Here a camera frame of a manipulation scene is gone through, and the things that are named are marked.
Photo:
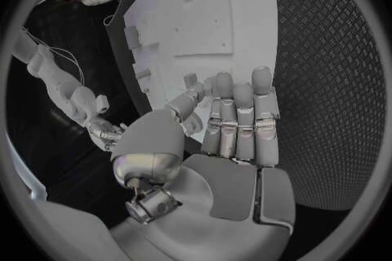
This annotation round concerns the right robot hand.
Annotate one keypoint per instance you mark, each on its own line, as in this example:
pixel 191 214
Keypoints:
pixel 102 131

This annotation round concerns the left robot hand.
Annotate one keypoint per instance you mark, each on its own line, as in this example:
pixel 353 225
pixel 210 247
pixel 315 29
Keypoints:
pixel 232 182

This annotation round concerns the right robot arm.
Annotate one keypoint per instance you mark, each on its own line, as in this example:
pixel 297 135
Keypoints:
pixel 58 84

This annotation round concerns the white task board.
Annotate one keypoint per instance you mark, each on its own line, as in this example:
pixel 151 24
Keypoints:
pixel 202 21

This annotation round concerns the grey oblong peg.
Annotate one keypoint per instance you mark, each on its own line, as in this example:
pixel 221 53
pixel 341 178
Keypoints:
pixel 143 73

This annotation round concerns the grey block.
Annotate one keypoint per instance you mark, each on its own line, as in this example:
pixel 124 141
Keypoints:
pixel 190 80

